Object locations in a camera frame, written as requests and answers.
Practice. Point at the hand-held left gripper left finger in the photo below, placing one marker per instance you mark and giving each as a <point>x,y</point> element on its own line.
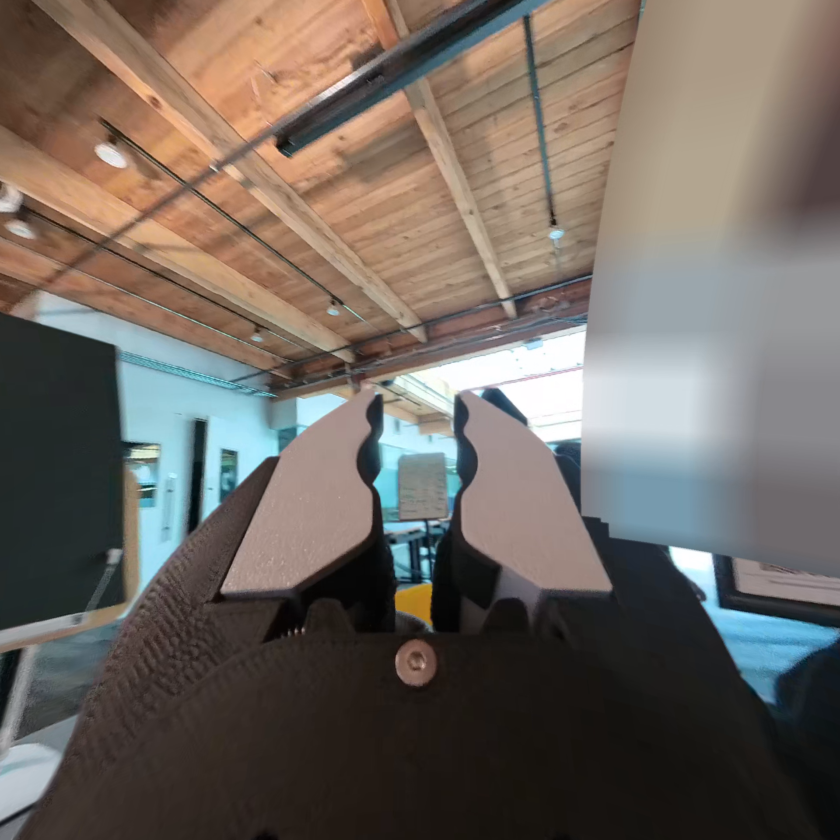
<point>308,518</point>

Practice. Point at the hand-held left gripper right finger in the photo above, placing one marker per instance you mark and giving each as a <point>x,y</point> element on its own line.
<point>525,518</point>

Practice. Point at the yellow plastic bin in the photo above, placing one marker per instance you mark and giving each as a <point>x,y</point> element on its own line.
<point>415,600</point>

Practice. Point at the handwritten white board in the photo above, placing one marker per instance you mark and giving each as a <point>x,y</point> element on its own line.
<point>423,485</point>

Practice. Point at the black door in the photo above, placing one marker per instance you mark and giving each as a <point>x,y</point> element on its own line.
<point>197,472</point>

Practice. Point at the black wood-edged board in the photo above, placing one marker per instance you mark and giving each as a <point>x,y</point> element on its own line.
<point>59,459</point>

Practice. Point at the black printed shirt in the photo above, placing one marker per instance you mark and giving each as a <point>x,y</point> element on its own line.
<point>810,702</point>

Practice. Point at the black ceiling rail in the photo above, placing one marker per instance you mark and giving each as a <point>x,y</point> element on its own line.
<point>394,72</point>

